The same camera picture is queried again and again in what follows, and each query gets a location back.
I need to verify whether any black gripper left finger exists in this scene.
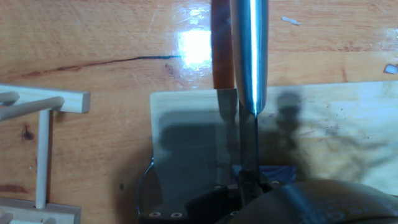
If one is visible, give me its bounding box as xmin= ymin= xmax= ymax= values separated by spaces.
xmin=138 ymin=169 xmax=257 ymax=224

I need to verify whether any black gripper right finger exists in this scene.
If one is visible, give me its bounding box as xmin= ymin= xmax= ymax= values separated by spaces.
xmin=256 ymin=174 xmax=282 ymax=195

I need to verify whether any steel handled kitchen knife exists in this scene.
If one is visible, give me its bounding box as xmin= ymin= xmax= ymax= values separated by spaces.
xmin=229 ymin=0 xmax=270 ymax=178

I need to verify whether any red onion half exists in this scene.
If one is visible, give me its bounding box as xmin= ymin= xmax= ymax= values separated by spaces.
xmin=231 ymin=164 xmax=297 ymax=184

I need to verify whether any wooden cutting board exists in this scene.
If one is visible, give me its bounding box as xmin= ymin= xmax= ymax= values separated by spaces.
xmin=138 ymin=80 xmax=398 ymax=215

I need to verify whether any wooden peg rack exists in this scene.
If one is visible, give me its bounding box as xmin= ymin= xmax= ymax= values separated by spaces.
xmin=0 ymin=83 xmax=91 ymax=224

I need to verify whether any white onion scrap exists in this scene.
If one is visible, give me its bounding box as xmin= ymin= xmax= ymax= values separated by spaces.
xmin=280 ymin=16 xmax=302 ymax=26

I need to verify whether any pale purple onion scrap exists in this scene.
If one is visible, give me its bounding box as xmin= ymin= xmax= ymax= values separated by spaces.
xmin=383 ymin=63 xmax=398 ymax=75

